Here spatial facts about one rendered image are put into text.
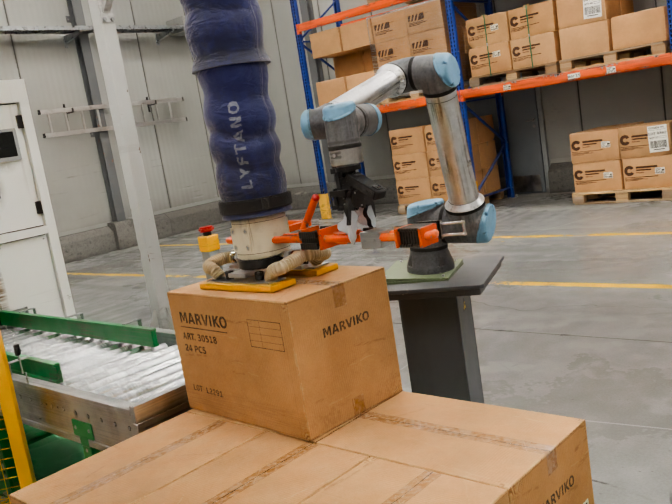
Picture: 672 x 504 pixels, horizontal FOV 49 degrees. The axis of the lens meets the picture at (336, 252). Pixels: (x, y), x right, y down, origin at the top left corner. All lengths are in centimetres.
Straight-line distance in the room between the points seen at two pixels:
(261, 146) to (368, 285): 52
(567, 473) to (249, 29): 147
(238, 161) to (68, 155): 1034
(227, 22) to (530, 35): 772
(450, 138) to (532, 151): 851
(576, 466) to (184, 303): 124
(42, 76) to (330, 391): 1073
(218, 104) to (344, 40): 914
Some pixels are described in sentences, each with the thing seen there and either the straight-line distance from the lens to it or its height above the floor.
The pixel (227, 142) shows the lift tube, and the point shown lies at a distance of 222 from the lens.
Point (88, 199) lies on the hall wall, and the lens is 1259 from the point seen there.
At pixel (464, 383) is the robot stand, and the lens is 298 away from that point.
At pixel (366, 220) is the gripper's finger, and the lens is 208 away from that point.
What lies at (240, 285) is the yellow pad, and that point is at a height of 96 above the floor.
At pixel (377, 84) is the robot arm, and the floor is 149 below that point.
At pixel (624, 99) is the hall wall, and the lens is 1065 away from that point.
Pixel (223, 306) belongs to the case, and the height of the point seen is 91.
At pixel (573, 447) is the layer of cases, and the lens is 202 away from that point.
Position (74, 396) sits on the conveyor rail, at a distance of 285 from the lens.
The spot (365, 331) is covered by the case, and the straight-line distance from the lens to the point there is 221.
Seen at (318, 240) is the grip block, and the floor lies 107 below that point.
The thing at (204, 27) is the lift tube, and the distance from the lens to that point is 223.
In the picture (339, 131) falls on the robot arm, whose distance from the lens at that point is 199.
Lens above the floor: 137
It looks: 9 degrees down
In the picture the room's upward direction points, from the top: 9 degrees counter-clockwise
